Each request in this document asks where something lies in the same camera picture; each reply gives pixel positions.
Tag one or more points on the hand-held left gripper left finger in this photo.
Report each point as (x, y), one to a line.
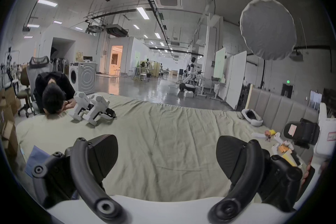
(86, 175)

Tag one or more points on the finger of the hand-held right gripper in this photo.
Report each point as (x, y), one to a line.
(287, 152)
(266, 135)

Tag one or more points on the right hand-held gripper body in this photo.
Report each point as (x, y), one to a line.
(326, 136)

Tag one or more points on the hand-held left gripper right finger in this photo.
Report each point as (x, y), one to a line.
(242, 173)

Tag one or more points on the person's right hand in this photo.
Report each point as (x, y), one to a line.
(306, 174)

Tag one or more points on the white headset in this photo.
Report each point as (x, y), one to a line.
(252, 117)

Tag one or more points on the grey padded headboard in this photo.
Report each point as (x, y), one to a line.
(278, 107)

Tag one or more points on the blue cloth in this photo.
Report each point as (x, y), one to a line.
(36, 158)

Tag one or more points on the spare white hand-held gripper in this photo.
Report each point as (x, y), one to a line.
(80, 104)
(98, 110)

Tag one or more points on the bed with pale green sheet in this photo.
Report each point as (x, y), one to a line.
(170, 136)

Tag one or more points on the brown cardboard carton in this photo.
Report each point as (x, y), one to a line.
(9, 102)
(10, 139)

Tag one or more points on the pale green whiteboard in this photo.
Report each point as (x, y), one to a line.
(219, 62)

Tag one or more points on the white humanoid robot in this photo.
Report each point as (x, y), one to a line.
(190, 73)

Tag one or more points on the white washing machine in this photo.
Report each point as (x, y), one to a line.
(82, 77)

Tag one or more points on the round white softbox lamp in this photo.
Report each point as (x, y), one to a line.
(267, 28)

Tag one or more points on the brown office chair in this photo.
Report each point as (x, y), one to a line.
(24, 83)

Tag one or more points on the grey mesh office chair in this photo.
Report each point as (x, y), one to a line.
(35, 68)

